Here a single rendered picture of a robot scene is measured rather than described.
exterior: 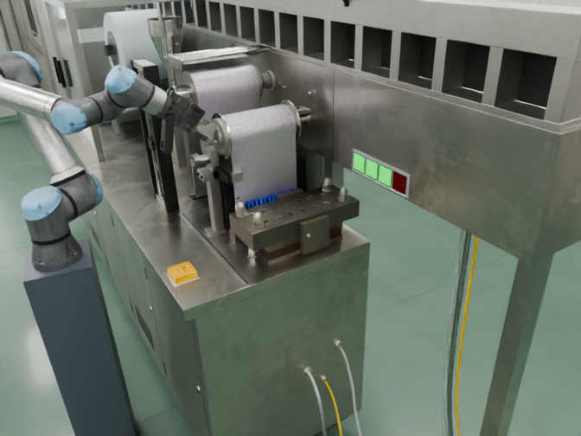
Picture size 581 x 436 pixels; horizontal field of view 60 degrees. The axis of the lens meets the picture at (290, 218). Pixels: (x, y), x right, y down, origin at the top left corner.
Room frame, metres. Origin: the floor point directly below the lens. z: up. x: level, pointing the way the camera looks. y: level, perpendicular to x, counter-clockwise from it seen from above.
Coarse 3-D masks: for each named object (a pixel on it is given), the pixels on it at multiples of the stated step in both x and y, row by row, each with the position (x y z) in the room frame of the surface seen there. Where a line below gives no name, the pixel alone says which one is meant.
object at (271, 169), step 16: (288, 144) 1.58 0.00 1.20; (240, 160) 1.49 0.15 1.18; (256, 160) 1.52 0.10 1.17; (272, 160) 1.55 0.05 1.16; (288, 160) 1.58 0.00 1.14; (256, 176) 1.52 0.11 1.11; (272, 176) 1.55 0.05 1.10; (288, 176) 1.58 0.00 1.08; (240, 192) 1.49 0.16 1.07; (256, 192) 1.52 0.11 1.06; (272, 192) 1.55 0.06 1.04
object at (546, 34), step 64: (192, 0) 2.66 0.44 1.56; (256, 0) 1.98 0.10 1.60; (320, 0) 1.63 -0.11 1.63; (384, 0) 1.38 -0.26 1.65; (448, 0) 1.23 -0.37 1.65; (320, 64) 1.63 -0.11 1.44; (384, 64) 1.48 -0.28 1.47; (448, 64) 1.20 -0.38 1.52; (512, 64) 1.08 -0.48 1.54; (576, 64) 0.94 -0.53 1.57
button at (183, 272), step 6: (180, 264) 1.30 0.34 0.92; (186, 264) 1.30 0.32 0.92; (168, 270) 1.27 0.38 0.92; (174, 270) 1.27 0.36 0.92; (180, 270) 1.27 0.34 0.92; (186, 270) 1.26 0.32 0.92; (192, 270) 1.26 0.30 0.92; (174, 276) 1.24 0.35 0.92; (180, 276) 1.23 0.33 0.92; (186, 276) 1.24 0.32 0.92; (192, 276) 1.25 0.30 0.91; (180, 282) 1.23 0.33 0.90
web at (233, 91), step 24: (192, 72) 1.74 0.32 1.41; (216, 72) 1.76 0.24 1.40; (240, 72) 1.79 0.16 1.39; (216, 96) 1.72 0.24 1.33; (240, 96) 1.76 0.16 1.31; (240, 120) 1.52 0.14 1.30; (264, 120) 1.55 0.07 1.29; (288, 120) 1.59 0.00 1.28; (192, 144) 1.81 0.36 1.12; (240, 144) 1.49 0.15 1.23; (264, 144) 1.53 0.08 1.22; (192, 168) 1.81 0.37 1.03
